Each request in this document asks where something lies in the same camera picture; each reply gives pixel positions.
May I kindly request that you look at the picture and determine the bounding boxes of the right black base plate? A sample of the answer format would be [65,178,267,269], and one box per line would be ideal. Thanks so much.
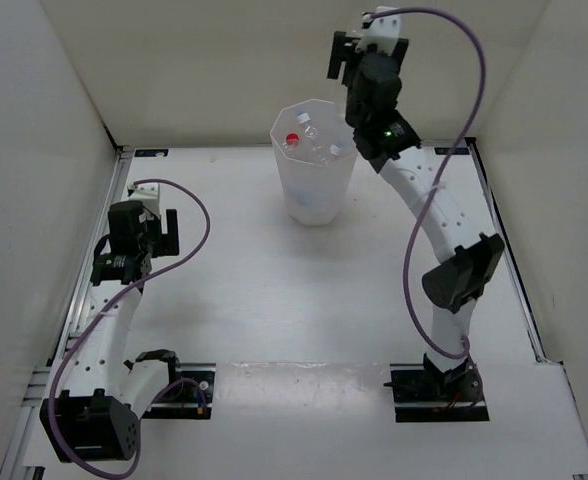
[384,364,490,424]

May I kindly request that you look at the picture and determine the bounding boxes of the left aluminium table rail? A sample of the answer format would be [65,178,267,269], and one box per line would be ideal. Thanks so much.
[0,145,135,479]

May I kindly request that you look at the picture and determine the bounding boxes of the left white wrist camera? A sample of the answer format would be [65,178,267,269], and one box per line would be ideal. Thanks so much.
[126,182,161,218]

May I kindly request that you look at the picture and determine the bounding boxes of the red label plastic bottle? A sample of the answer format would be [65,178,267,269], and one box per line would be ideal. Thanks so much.
[282,132,300,158]

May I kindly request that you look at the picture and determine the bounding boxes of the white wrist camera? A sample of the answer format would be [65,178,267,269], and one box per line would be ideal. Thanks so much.
[356,6,402,56]
[126,182,161,218]

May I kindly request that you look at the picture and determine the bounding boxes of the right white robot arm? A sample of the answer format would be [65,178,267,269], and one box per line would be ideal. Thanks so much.
[327,31,505,400]

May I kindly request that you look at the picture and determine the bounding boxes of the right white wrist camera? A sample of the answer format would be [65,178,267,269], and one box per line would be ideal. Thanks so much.
[356,6,402,56]

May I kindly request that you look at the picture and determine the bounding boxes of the right aluminium table rail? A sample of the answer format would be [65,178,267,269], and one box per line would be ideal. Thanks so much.
[465,136,551,364]

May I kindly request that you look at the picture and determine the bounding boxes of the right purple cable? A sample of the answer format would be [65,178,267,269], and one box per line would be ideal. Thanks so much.
[361,6,488,361]

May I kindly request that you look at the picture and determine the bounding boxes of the blue label plastic bottle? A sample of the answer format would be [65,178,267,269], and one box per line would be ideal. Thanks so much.
[292,190,324,208]

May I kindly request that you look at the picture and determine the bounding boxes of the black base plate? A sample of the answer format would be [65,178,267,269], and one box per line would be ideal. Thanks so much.
[143,364,216,421]
[384,364,490,424]

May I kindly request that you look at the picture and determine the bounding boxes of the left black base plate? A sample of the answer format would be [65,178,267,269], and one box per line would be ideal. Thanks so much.
[143,364,216,421]

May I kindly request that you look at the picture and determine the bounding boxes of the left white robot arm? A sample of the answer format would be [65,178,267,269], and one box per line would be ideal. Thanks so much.
[39,195,184,464]

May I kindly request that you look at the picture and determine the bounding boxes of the purple cable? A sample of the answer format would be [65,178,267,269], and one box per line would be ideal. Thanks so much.
[361,6,488,361]
[47,178,211,476]

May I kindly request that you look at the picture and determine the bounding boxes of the aluminium table rail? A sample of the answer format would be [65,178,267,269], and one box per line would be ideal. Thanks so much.
[0,145,135,479]
[465,136,551,364]

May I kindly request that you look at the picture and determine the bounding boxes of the white octagonal plastic bin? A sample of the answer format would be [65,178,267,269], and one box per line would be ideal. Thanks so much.
[270,99,358,226]

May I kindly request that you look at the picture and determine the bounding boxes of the slim clear plastic bottle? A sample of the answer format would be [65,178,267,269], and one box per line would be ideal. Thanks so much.
[297,112,318,143]

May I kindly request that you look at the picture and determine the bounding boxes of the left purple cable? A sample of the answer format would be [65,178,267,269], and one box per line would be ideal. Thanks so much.
[47,178,211,476]

